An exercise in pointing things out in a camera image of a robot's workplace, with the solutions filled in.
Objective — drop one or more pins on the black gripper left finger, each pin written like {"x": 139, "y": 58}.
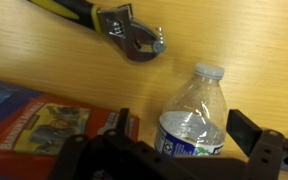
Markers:
{"x": 122, "y": 125}

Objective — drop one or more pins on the clear plastic water bottle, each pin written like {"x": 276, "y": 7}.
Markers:
{"x": 194, "y": 116}

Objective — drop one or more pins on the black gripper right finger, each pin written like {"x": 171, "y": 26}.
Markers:
{"x": 250, "y": 138}

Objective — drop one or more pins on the blue printed cardboard box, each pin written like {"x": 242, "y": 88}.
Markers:
{"x": 40, "y": 130}

